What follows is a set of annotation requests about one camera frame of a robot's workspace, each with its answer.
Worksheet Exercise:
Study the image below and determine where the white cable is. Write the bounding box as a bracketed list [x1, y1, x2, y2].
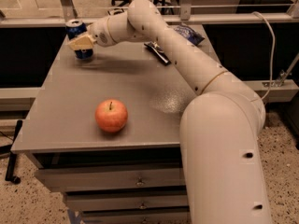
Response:
[251, 11, 277, 102]

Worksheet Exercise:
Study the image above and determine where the middle drawer knob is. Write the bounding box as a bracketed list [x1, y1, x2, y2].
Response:
[139, 203, 148, 210]

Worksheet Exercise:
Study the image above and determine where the black bar on floor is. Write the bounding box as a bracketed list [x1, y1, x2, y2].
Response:
[5, 120, 22, 185]

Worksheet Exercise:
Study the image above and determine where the red apple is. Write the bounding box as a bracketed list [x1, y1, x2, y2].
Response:
[95, 99, 128, 133]

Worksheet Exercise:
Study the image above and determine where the blue kettle chips bag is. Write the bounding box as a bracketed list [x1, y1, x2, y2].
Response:
[144, 24, 206, 65]

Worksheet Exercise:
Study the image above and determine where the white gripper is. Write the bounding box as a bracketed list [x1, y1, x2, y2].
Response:
[68, 17, 116, 50]

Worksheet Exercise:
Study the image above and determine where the top drawer knob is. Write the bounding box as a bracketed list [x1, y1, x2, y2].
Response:
[135, 178, 145, 187]

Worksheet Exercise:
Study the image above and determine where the grey drawer cabinet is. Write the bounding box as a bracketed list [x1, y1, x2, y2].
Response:
[10, 25, 259, 224]

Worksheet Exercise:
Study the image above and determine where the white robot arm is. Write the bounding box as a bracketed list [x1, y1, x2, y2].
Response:
[69, 0, 273, 224]

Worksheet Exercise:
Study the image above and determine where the drawer knob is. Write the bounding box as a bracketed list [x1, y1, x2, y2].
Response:
[139, 203, 148, 210]
[135, 178, 145, 187]

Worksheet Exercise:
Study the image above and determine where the blue pepsi can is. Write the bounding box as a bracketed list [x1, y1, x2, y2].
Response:
[65, 19, 93, 60]

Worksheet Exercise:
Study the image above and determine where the metal railing frame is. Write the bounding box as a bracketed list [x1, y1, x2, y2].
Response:
[0, 0, 299, 28]

